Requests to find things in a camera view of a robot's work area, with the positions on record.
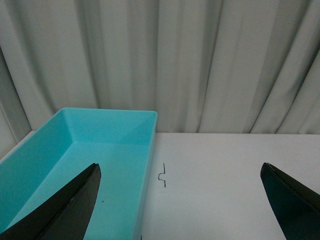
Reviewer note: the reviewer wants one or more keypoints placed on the turquoise plastic bin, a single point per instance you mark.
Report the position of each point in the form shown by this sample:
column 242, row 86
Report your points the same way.
column 121, row 142

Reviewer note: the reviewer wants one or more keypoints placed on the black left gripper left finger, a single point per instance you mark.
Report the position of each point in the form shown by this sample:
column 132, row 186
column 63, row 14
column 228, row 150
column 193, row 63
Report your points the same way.
column 65, row 215

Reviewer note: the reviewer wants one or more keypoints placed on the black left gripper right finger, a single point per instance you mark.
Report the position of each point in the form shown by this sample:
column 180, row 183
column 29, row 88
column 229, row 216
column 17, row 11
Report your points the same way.
column 295, row 206

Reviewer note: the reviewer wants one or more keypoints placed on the white curtain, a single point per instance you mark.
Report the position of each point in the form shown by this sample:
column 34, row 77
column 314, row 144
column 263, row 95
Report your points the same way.
column 205, row 66

